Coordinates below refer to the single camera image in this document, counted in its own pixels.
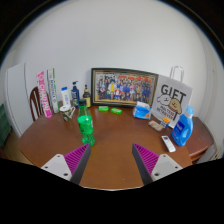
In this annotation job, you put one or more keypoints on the pink shuttlecock tube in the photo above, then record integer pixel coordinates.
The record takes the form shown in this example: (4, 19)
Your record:
(44, 95)

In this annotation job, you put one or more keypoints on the amber bottle with yellow label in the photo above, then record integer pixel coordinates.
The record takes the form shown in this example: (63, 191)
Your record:
(87, 99)

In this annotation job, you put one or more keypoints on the white remote control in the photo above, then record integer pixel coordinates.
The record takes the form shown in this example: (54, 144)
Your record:
(168, 143)

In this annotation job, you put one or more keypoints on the blue pump bottle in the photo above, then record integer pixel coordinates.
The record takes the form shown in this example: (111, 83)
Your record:
(75, 96)

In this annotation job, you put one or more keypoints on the brown wooden chair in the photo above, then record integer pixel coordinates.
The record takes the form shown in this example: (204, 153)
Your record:
(33, 103)

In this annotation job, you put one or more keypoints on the small snack packet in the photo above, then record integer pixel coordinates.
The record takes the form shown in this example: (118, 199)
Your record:
(155, 125)

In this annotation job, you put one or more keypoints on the patterned ceramic mug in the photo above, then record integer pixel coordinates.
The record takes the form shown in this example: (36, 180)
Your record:
(67, 113)

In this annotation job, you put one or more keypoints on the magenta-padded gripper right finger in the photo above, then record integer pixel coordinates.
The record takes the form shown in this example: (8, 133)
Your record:
(165, 166)

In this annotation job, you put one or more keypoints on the blue tissue pack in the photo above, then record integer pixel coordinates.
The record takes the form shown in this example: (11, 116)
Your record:
(141, 111)

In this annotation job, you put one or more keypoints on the blue detergent bottle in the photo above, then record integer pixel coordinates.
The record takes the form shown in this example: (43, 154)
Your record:
(182, 130)

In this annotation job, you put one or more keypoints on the white bottle with blue cap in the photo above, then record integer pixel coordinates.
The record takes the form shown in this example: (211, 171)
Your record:
(66, 97)

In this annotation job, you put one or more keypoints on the black framed group picture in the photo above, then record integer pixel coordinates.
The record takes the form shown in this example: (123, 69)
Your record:
(123, 87)

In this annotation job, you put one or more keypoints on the small colourful cube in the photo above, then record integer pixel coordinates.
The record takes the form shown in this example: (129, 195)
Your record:
(165, 122)

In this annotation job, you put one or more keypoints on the green plastic drink bottle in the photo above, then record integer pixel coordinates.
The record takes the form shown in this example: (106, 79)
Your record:
(86, 125)

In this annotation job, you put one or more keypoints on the white paper gift bag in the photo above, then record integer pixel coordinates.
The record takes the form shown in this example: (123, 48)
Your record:
(171, 100)

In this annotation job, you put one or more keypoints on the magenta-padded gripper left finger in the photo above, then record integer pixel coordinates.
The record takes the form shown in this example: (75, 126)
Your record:
(56, 165)

